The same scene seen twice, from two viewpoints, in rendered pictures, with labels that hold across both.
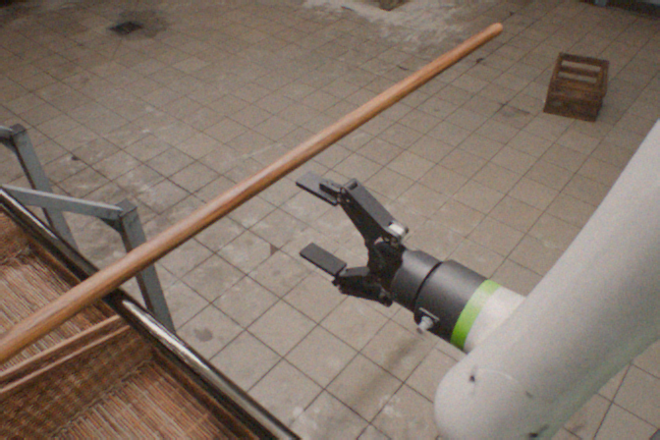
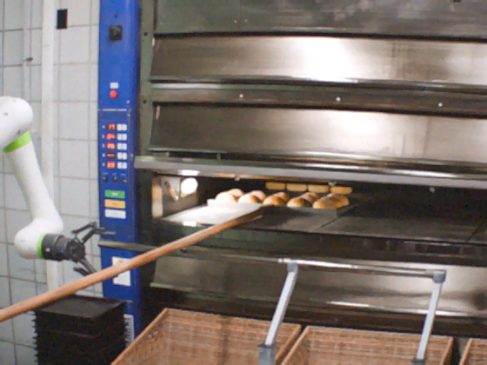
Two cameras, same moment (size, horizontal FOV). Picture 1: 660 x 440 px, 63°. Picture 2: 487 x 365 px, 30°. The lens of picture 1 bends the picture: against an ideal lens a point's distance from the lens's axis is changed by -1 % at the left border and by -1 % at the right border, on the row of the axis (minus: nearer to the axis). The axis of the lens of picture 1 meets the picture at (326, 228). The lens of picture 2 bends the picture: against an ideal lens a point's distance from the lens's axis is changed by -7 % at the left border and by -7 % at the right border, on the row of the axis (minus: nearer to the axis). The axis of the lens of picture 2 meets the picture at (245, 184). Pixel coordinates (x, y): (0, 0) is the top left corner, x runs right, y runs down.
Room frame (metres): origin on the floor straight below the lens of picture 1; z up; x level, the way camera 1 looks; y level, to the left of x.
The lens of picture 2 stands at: (3.46, -0.40, 1.83)
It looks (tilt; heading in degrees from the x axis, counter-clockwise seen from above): 8 degrees down; 164
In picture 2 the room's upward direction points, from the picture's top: straight up
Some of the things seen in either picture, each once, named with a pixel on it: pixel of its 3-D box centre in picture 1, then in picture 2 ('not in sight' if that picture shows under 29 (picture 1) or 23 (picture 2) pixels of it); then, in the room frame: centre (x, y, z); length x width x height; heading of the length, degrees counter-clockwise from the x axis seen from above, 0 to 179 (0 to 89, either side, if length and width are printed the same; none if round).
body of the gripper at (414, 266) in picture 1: (400, 271); (72, 249); (0.47, -0.10, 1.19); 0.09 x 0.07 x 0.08; 49
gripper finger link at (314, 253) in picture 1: (322, 258); not in sight; (0.56, 0.01, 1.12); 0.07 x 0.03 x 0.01; 49
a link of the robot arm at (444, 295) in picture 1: (447, 302); (56, 247); (0.42, -0.15, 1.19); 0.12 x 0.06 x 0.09; 139
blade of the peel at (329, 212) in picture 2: not in sight; (288, 201); (-0.25, 0.88, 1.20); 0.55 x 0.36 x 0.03; 49
